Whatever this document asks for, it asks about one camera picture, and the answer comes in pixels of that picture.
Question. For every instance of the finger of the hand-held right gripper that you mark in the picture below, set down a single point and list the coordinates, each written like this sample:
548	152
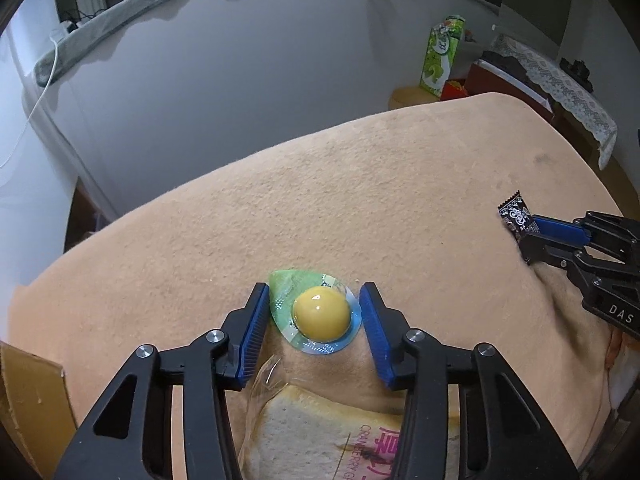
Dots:
545	250
555	226

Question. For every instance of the yellow jelly cup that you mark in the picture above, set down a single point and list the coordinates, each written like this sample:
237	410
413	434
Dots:
320	312

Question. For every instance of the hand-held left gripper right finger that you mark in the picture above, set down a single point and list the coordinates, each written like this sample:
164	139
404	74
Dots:
377	340

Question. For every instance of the small dark object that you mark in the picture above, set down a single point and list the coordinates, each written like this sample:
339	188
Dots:
577	71

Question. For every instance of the red box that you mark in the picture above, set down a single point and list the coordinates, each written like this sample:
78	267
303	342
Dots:
455	91

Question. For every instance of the dark wooden cabinet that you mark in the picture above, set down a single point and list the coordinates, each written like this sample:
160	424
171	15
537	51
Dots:
500	80

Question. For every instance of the brown cardboard box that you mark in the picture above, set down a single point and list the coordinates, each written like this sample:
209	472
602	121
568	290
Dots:
30	400

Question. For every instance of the wooden stool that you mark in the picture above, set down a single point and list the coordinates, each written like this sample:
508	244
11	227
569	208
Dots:
412	97

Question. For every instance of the sliced bread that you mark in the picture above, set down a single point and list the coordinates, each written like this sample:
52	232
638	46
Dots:
300	435

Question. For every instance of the lace-covered side table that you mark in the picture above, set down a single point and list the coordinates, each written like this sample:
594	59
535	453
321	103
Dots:
565	85

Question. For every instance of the green carton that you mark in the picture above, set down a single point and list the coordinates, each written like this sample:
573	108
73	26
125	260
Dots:
440	60

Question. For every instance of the power strip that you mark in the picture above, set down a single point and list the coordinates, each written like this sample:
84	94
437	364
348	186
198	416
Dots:
72	22

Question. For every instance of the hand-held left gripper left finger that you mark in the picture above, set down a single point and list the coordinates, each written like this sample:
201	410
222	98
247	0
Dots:
252	335

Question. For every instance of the small black patterned candy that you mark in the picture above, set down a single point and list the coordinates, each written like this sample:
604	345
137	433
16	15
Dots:
515	212

